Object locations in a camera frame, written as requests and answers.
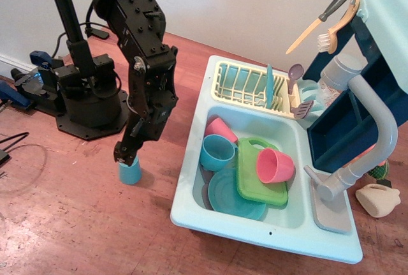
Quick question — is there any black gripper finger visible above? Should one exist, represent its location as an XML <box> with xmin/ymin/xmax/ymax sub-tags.
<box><xmin>113</xmin><ymin>142</ymin><xmax>140</xmax><ymax>165</ymax></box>

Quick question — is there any black cable on floor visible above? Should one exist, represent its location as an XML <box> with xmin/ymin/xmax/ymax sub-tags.
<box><xmin>0</xmin><ymin>131</ymin><xmax>48</xmax><ymax>195</ymax></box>

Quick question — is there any teal plastic plate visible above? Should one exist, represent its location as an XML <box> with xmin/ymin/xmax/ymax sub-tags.
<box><xmin>207</xmin><ymin>168</ymin><xmax>266</xmax><ymax>220</ymax></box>

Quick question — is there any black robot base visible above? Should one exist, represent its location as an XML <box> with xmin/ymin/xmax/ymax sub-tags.
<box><xmin>30</xmin><ymin>40</ymin><xmax>133</xmax><ymax>142</ymax></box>

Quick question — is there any dark blue shelf unit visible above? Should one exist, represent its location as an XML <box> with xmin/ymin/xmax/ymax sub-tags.
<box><xmin>307</xmin><ymin>0</ymin><xmax>407</xmax><ymax>173</ymax></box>

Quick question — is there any clear bottle grey cap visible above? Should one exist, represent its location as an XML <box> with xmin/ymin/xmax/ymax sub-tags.
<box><xmin>312</xmin><ymin>54</ymin><xmax>363</xmax><ymax>111</ymax></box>

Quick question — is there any green net bag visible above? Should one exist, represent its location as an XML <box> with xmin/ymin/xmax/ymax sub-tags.
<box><xmin>367</xmin><ymin>160</ymin><xmax>390</xmax><ymax>180</ymax></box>

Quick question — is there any wooden dish brush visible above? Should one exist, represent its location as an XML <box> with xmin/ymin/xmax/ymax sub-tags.
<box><xmin>317</xmin><ymin>0</ymin><xmax>360</xmax><ymax>54</ymax></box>

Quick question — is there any grey toy faucet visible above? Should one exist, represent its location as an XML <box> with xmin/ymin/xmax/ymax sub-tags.
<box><xmin>303</xmin><ymin>75</ymin><xmax>398</xmax><ymax>201</ymax></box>

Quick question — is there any blue mug in sink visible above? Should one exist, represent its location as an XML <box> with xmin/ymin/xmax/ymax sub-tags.
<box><xmin>200</xmin><ymin>134</ymin><xmax>238</xmax><ymax>172</ymax></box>

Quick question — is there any beige toy jug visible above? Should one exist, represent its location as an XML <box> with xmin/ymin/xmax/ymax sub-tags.
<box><xmin>355</xmin><ymin>184</ymin><xmax>401</xmax><ymax>218</ymax></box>

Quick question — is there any purple toy spoon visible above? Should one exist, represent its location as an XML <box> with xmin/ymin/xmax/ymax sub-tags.
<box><xmin>288</xmin><ymin>63</ymin><xmax>304</xmax><ymax>94</ymax></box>

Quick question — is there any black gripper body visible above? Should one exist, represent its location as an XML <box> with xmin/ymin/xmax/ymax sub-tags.
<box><xmin>121</xmin><ymin>94</ymin><xmax>179</xmax><ymax>148</ymax></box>

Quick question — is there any teal plate in rack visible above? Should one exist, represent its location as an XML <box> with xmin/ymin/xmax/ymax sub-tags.
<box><xmin>265</xmin><ymin>64</ymin><xmax>274</xmax><ymax>109</ymax></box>

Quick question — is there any blue clamp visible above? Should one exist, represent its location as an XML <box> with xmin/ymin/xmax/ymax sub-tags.
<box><xmin>1</xmin><ymin>80</ymin><xmax>31</xmax><ymax>110</ymax></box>

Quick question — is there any blue plastic cup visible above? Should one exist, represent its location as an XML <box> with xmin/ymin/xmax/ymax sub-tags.
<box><xmin>119</xmin><ymin>158</ymin><xmax>142</xmax><ymax>185</ymax></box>

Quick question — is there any green plastic cutting board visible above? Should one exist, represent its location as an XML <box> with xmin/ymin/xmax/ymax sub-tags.
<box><xmin>236</xmin><ymin>137</ymin><xmax>288</xmax><ymax>207</ymax></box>

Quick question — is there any purple toy spatula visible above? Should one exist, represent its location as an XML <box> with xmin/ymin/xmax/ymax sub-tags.
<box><xmin>290</xmin><ymin>100</ymin><xmax>314</xmax><ymax>119</ymax></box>

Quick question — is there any toy knife grey handle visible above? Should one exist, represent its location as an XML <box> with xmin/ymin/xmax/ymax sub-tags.
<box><xmin>286</xmin><ymin>0</ymin><xmax>346</xmax><ymax>54</ymax></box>

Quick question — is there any light blue toy sink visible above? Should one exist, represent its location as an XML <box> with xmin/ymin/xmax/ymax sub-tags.
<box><xmin>170</xmin><ymin>56</ymin><xmax>363</xmax><ymax>264</ymax></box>

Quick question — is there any pink cup on cutting board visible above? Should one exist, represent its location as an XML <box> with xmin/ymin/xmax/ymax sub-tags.
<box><xmin>256</xmin><ymin>147</ymin><xmax>295</xmax><ymax>184</ymax></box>

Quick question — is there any yellow dish rack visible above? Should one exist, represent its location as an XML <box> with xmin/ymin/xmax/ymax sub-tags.
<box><xmin>212</xmin><ymin>60</ymin><xmax>303</xmax><ymax>119</ymax></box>

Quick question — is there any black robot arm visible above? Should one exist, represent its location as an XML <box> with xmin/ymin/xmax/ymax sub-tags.
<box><xmin>54</xmin><ymin>0</ymin><xmax>178</xmax><ymax>165</ymax></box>

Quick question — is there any pink cup back of sink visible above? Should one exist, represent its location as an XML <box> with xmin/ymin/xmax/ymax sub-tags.
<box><xmin>204</xmin><ymin>117</ymin><xmax>238</xmax><ymax>143</ymax></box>

